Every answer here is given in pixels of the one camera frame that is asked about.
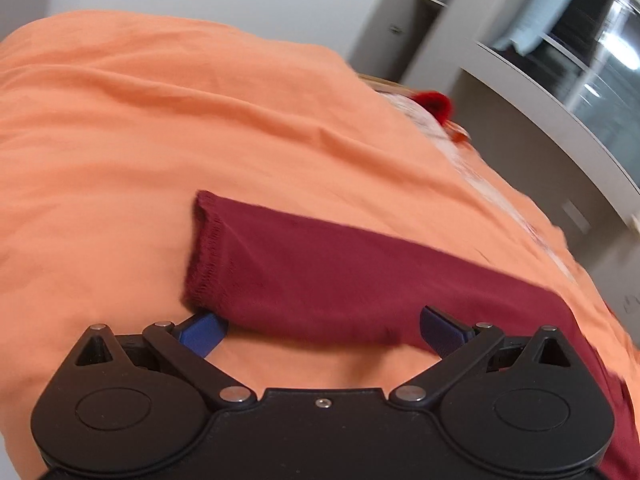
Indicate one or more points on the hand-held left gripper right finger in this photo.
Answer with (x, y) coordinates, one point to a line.
(442, 334)

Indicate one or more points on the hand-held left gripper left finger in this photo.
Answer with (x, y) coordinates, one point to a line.
(201, 336)

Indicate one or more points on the maroon knit garment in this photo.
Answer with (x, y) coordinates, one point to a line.
(325, 270)

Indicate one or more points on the pale patterned bed sheet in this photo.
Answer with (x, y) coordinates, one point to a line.
(480, 180)

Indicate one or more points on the small orange cloth item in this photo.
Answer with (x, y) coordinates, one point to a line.
(460, 133)

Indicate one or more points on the orange blanket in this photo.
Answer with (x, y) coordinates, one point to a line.
(125, 135)

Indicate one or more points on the red plush item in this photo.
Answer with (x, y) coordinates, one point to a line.
(437, 101)

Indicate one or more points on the grey window bench unit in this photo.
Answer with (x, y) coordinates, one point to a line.
(540, 110)

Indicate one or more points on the glass window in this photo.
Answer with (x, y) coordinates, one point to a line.
(600, 60)

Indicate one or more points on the grey cabinet with drawers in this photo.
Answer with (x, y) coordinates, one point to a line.
(400, 10)

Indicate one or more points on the light blue curtain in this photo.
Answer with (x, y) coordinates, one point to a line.
(532, 12)

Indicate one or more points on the white wall socket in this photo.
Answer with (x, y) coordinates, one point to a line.
(575, 215)

